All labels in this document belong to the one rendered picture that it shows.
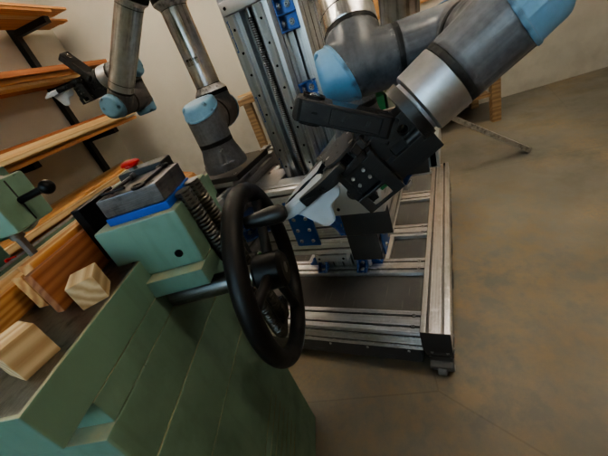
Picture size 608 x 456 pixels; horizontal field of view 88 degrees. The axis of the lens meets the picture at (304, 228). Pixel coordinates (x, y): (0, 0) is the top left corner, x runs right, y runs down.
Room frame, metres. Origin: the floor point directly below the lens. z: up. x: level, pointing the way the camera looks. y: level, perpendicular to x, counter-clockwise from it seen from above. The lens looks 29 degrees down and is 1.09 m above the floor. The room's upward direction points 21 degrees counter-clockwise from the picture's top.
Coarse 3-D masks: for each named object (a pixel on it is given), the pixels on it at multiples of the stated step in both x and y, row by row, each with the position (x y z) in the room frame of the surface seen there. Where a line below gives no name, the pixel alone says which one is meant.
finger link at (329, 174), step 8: (344, 160) 0.34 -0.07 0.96; (328, 168) 0.35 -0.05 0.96; (336, 168) 0.33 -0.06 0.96; (344, 168) 0.33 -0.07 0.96; (328, 176) 0.33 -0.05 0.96; (336, 176) 0.33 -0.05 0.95; (320, 184) 0.34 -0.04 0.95; (328, 184) 0.33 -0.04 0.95; (336, 184) 0.33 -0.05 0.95; (312, 192) 0.34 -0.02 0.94; (320, 192) 0.34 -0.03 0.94; (304, 200) 0.36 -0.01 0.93; (312, 200) 0.35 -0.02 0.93
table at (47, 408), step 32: (128, 288) 0.39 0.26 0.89; (160, 288) 0.41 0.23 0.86; (32, 320) 0.38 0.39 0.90; (64, 320) 0.35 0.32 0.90; (96, 320) 0.32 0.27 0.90; (128, 320) 0.36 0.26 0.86; (64, 352) 0.28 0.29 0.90; (96, 352) 0.30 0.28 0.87; (0, 384) 0.27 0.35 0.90; (32, 384) 0.25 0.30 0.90; (64, 384) 0.25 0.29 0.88; (96, 384) 0.27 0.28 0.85; (0, 416) 0.22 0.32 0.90; (32, 416) 0.22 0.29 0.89; (64, 416) 0.23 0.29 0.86; (0, 448) 0.22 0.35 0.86; (32, 448) 0.22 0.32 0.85
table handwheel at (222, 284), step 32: (256, 192) 0.47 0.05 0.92; (224, 224) 0.36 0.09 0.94; (224, 256) 0.32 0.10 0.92; (256, 256) 0.43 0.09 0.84; (288, 256) 0.52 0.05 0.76; (192, 288) 0.43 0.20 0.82; (224, 288) 0.42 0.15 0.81; (288, 288) 0.43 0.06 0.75; (256, 320) 0.28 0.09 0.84; (256, 352) 0.28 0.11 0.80; (288, 352) 0.31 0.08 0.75
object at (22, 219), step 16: (16, 176) 0.50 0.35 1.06; (0, 192) 0.46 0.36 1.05; (16, 192) 0.48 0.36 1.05; (0, 208) 0.45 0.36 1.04; (16, 208) 0.46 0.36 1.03; (32, 208) 0.48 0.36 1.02; (48, 208) 0.50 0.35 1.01; (0, 224) 0.44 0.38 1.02; (16, 224) 0.45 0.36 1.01; (16, 240) 0.48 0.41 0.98
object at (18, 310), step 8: (8, 288) 0.42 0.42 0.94; (16, 288) 0.42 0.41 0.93; (0, 296) 0.40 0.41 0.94; (8, 296) 0.41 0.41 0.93; (16, 296) 0.41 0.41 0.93; (24, 296) 0.42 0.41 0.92; (0, 304) 0.39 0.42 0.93; (8, 304) 0.40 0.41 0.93; (16, 304) 0.41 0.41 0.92; (24, 304) 0.41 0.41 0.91; (32, 304) 0.42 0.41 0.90; (0, 312) 0.39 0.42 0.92; (8, 312) 0.39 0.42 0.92; (16, 312) 0.40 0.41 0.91; (24, 312) 0.41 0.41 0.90; (0, 320) 0.38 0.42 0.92; (8, 320) 0.39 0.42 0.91; (16, 320) 0.39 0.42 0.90; (0, 328) 0.37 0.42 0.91
